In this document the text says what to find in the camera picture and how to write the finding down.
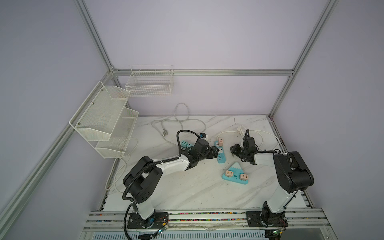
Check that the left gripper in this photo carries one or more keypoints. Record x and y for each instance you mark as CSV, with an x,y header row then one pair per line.
x,y
212,152

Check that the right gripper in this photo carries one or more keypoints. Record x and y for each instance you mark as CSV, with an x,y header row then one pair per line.
x,y
235,150

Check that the blue power strip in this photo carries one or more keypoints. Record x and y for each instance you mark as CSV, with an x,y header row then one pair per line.
x,y
221,158

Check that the black power strip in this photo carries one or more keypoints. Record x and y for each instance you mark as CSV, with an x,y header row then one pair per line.
x,y
181,149

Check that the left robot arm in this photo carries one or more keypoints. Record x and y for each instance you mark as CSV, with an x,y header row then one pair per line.
x,y
142,180

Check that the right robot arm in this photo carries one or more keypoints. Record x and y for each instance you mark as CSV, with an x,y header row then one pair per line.
x,y
293,177

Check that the teal triangular power strip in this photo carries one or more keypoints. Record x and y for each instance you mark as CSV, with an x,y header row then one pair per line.
x,y
237,169

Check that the white mesh lower shelf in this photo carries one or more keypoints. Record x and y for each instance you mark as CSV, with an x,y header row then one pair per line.
x,y
121,135

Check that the white mesh shelf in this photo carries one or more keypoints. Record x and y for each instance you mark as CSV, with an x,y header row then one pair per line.
x,y
97,117
121,135

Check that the white mesh upper shelf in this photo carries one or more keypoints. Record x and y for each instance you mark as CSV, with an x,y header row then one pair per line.
x,y
97,117

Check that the aluminium front rail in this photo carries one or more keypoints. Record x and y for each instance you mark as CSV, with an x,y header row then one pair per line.
x,y
211,220

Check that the white wire basket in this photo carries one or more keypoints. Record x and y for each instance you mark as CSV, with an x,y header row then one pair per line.
x,y
150,81

